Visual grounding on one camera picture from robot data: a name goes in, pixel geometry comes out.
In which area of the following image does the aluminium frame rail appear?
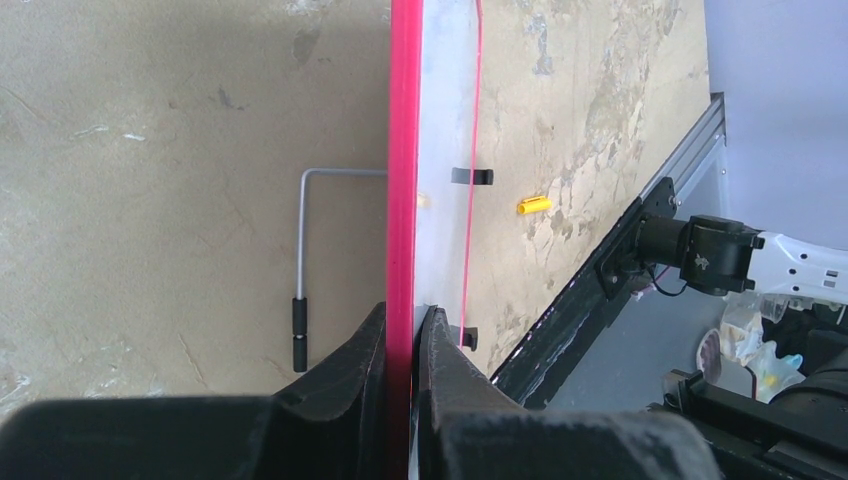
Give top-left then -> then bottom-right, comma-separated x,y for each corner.
640,93 -> 730,219

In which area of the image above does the black whiteboard clip upper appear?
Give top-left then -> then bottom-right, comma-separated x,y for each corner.
451,167 -> 494,186

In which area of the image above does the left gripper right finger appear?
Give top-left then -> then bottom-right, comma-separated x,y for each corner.
413,306 -> 722,479

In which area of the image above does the yellow marker cap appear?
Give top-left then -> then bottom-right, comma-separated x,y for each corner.
516,196 -> 552,215

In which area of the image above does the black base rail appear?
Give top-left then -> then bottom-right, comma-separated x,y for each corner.
491,177 -> 677,410

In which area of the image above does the pink framed whiteboard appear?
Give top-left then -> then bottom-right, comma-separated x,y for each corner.
386,1 -> 483,479

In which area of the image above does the black whiteboard clip lower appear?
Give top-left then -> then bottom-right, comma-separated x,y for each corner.
452,326 -> 479,352

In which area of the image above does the whiteboard wire stand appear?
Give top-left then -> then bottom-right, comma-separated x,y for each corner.
292,168 -> 387,373

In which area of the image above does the black whiteboard clip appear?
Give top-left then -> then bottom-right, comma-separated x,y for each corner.
451,167 -> 494,186
452,326 -> 479,352

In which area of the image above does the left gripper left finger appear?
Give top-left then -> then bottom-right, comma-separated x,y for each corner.
1,304 -> 386,479

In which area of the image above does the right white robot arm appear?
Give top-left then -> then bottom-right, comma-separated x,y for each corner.
635,215 -> 847,305

